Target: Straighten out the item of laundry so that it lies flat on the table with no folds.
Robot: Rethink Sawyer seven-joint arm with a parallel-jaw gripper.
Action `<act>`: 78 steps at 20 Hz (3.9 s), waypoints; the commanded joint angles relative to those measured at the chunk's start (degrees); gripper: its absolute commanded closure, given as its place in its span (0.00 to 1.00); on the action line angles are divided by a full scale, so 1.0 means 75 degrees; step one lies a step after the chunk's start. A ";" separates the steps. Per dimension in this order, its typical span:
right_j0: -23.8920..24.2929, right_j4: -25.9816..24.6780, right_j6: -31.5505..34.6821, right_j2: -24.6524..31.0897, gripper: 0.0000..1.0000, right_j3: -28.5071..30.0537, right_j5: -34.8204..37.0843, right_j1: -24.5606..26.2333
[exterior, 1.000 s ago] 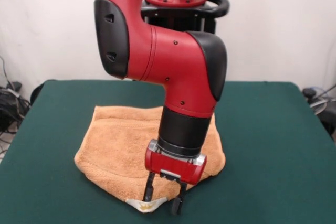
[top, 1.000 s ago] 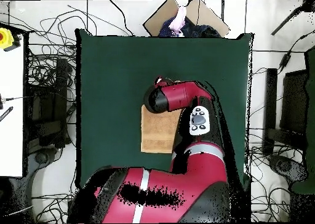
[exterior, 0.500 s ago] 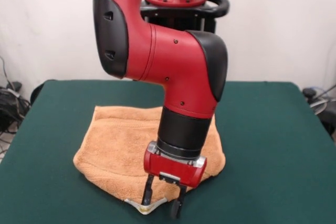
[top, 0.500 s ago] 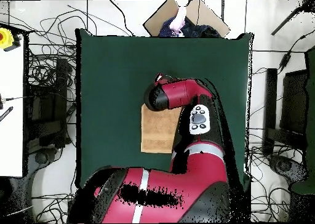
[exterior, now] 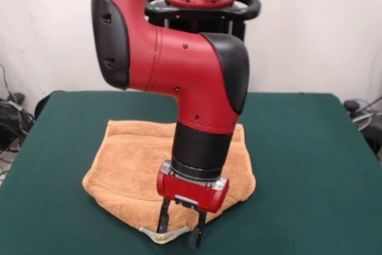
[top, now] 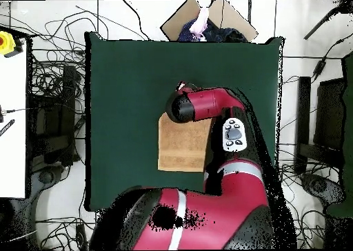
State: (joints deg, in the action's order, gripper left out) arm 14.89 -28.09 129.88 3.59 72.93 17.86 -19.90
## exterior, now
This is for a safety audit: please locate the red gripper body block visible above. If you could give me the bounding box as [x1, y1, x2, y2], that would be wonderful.
[156, 161, 230, 214]

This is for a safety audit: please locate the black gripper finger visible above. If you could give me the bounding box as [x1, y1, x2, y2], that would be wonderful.
[189, 209, 207, 248]
[156, 197, 171, 235]

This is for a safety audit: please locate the orange terry towel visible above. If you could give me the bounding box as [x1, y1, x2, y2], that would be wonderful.
[82, 119, 256, 245]

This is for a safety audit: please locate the dark green table cloth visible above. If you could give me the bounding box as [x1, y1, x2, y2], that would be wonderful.
[0, 90, 382, 255]

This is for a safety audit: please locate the small black oval device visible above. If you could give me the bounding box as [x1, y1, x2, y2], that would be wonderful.
[343, 100, 361, 112]

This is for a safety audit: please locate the black cable tangle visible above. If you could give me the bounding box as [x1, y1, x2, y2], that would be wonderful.
[0, 63, 36, 178]

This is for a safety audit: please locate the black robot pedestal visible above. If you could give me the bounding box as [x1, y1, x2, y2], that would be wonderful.
[144, 0, 262, 44]

